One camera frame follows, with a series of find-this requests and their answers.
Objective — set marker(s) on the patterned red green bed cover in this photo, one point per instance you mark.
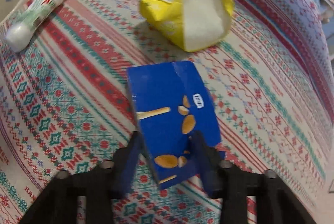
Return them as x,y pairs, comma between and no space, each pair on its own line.
66,110

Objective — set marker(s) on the white bottle near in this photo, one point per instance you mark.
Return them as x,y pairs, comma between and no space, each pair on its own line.
22,30

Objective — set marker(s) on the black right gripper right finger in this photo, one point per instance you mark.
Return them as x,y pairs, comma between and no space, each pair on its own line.
207,161

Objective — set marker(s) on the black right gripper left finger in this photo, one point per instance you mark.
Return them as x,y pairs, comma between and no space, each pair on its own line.
125,161

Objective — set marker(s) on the yellow crumpled paper bag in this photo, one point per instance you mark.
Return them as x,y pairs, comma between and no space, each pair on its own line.
191,25

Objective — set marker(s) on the dark blue snack box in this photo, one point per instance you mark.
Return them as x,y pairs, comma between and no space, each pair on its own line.
170,102

